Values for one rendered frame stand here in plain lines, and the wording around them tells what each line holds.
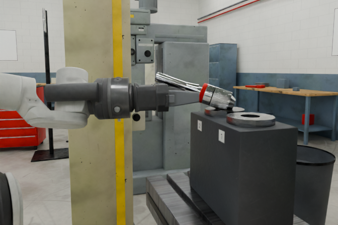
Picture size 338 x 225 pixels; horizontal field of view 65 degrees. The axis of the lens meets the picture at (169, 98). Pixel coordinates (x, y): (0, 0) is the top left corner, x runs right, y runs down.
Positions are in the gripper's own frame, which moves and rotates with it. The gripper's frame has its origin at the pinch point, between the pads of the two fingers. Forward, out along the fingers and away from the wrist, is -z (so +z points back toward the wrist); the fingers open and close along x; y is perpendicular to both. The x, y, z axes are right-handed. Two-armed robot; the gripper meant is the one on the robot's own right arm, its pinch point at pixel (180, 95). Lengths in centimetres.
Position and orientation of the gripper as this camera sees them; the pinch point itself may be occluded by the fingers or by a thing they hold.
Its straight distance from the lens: 57.9
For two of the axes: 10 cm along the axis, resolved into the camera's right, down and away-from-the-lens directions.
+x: -1.1, -0.9, 9.9
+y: 0.3, 9.9, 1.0
